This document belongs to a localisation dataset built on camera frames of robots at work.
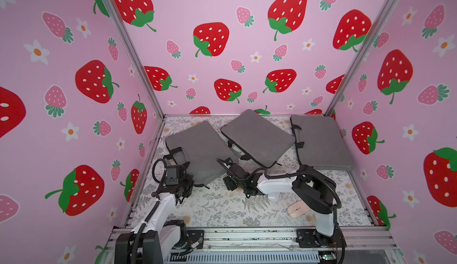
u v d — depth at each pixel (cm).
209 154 97
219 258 70
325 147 103
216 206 84
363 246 73
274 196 86
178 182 67
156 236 43
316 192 49
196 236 75
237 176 69
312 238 73
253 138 105
